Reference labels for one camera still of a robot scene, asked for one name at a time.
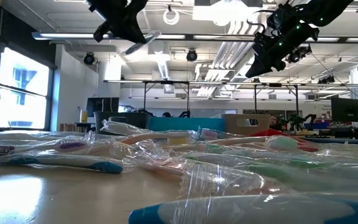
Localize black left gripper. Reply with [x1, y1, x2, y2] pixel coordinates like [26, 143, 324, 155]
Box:
[93, 0, 149, 44]

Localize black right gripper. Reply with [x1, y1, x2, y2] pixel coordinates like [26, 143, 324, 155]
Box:
[246, 21, 319, 78]

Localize pale plastic bin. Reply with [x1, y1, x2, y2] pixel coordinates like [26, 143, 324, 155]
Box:
[221, 113, 272, 136]

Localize red cloth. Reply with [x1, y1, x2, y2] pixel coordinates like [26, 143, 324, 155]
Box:
[252, 128, 288, 138]

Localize blue storage crates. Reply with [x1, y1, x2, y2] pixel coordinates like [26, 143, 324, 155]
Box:
[303, 121, 331, 130]

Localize black computer monitor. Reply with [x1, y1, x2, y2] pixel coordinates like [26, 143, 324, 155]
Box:
[331, 97, 358, 123]
[86, 97, 120, 118]

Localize pink white wrapped toothbrush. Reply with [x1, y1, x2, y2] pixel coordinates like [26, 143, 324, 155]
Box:
[197, 127, 229, 141]

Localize teal plastic bin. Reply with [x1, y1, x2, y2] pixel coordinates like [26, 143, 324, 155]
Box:
[149, 116, 226, 133]

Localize dark grey plastic bin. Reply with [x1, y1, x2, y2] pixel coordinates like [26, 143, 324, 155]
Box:
[93, 111, 151, 135]

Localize black desk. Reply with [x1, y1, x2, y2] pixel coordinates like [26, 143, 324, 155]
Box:
[320, 126, 358, 140]

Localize orange toothbrush yellow bristles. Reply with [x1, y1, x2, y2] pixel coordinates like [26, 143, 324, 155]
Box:
[119, 130, 198, 146]

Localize wooden blocks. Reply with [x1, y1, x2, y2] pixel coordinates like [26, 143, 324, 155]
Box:
[59, 123, 88, 133]

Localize purple white wrapped toothbrush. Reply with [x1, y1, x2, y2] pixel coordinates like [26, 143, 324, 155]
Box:
[11, 130, 133, 158]

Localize large bright window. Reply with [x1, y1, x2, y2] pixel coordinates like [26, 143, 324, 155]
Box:
[0, 46, 51, 131]

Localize blue white wrapped toothbrush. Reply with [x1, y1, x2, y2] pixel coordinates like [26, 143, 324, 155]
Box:
[128, 192, 358, 224]
[0, 152, 124, 174]

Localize black metal rig frame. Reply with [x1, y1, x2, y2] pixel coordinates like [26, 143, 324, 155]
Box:
[143, 80, 191, 118]
[253, 82, 300, 119]

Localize white coiled cable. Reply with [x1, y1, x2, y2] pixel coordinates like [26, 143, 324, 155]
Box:
[162, 8, 180, 26]

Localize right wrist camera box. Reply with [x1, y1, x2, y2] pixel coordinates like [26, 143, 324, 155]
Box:
[266, 6, 289, 31]

